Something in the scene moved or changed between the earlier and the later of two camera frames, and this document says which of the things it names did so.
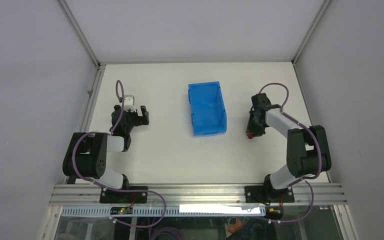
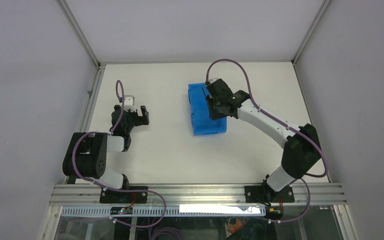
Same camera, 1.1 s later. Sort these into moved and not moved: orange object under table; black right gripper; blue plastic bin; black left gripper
Moved: black right gripper
Not moved: orange object under table; black left gripper; blue plastic bin
